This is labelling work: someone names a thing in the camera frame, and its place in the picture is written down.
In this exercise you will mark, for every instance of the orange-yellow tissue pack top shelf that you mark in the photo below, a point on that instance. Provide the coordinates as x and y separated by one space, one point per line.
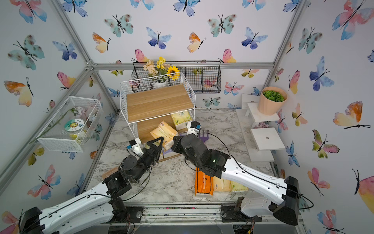
221 185

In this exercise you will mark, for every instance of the pale orange tissue pack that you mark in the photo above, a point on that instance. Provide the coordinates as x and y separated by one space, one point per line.
167 132

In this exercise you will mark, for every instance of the purple tissue pack left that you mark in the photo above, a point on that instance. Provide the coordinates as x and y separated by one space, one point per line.
168 153

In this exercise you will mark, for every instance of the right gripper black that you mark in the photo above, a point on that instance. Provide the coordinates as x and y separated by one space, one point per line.
177 146

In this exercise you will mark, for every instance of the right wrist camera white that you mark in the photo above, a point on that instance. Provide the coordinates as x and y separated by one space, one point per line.
193 128

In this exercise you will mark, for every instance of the bright orange tissue pack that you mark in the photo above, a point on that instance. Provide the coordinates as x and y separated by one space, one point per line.
203 184

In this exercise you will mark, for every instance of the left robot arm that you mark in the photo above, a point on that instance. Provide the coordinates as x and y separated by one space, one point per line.
98 205

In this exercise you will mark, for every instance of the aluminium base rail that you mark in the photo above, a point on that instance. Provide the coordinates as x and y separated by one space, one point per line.
170 214

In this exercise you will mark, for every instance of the white wire wall basket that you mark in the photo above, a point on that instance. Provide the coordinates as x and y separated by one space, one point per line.
69 145

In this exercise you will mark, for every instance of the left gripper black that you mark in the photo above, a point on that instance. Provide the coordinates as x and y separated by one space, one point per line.
152 154

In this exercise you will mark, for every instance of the white stepped stand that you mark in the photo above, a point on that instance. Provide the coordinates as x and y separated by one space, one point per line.
260 138

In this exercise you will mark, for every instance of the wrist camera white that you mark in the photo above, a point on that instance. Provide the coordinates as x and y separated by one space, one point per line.
135 146
193 128

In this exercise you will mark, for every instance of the purple and pink garden fork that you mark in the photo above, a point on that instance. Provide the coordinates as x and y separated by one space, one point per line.
204 135

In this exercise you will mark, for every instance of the green-white tissue pack middle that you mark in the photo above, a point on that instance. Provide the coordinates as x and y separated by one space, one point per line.
181 119

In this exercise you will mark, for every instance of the artificial pink rose stem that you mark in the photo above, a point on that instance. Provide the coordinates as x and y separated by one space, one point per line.
55 129

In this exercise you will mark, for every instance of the yellow-green tissue pack top shelf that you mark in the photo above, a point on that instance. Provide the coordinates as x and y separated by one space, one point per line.
236 187

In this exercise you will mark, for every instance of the artificial flower bouquet in pot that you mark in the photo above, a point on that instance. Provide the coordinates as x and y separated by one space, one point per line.
161 72

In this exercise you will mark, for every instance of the round green-lidded jar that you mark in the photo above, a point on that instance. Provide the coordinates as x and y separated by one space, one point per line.
74 128

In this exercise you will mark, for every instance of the white wire three-tier shelf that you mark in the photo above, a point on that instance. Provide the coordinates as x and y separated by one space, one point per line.
146 102

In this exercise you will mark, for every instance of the pink pot with green plant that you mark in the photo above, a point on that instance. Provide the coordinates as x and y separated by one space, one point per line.
271 100

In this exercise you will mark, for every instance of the pink plastic scoop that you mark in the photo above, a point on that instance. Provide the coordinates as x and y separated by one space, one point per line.
109 173

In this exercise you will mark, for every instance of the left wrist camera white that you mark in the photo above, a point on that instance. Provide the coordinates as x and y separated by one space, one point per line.
135 146

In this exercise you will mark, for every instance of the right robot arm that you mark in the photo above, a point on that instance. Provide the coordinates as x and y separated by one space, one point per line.
280 196

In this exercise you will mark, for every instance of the black wire wall basket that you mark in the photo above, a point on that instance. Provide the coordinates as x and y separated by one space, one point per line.
204 76

